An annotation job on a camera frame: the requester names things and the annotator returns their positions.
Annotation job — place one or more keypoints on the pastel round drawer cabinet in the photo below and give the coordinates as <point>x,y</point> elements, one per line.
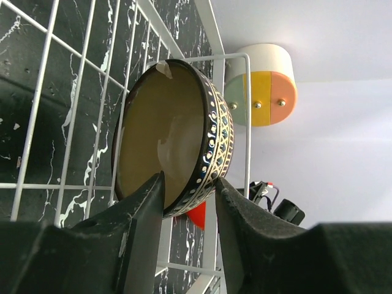
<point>273,89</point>

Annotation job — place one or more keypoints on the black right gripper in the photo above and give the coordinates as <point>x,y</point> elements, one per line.
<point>286,210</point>

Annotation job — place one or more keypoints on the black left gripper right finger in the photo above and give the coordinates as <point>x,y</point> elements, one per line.
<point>264,254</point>

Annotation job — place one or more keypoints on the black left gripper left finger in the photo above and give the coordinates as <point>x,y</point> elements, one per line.
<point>114,251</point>

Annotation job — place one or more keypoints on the orange plastic bowl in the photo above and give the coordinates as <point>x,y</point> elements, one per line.
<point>197,215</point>

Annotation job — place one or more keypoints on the brown patterned ceramic bowl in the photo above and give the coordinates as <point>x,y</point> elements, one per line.
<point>175,121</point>

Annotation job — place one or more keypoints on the white wire dish rack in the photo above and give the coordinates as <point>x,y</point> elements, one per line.
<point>64,67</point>

